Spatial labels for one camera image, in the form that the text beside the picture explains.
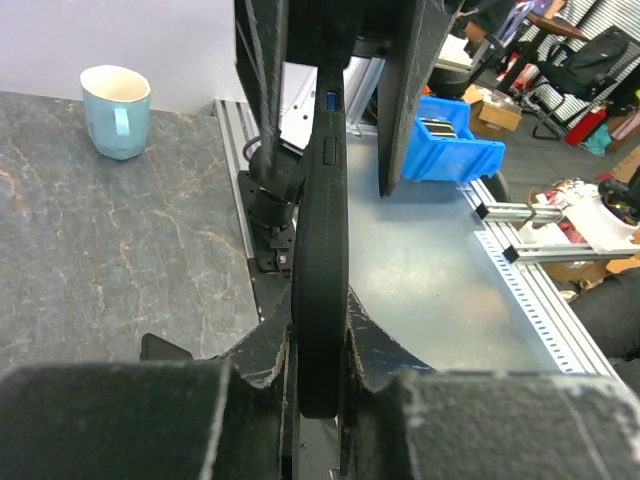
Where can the black smartphone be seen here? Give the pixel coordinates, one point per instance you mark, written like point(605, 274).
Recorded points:
point(321, 257)

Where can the black office chair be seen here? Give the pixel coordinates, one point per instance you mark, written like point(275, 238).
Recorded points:
point(584, 73)

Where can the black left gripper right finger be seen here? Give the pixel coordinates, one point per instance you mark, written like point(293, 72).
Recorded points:
point(401, 419)

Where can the cardboard box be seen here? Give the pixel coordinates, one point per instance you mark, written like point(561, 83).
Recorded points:
point(493, 114)

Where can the slotted cable duct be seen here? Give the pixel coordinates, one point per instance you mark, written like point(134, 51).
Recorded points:
point(538, 316)

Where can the black folding phone stand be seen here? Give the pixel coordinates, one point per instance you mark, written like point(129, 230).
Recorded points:
point(155, 348)

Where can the blue plastic storage bin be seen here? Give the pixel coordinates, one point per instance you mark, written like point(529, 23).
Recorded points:
point(442, 146)

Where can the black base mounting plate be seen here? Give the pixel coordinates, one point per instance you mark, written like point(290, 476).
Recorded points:
point(271, 237)

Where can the aluminium frame rail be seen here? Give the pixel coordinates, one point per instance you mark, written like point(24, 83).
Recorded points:
point(238, 128)

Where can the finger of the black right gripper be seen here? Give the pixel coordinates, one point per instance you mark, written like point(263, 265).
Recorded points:
point(417, 31)
point(261, 29)

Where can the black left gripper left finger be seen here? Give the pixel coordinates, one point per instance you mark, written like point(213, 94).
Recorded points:
point(225, 418)

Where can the light blue mug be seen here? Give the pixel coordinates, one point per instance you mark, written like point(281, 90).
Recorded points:
point(116, 103)

